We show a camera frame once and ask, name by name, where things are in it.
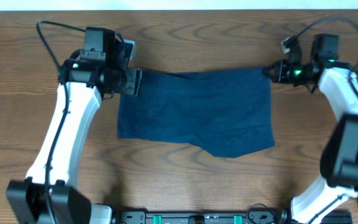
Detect dark blue shorts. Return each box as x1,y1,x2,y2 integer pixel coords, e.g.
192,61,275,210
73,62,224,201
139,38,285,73
117,68,275,158

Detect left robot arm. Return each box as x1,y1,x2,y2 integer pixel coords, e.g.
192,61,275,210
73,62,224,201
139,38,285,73
6,27,142,223

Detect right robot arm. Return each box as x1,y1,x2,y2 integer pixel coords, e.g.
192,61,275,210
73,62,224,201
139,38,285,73
262,34,358,223

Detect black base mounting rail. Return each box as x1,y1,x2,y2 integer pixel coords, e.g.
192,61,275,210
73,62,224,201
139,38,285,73
110,210,353,224

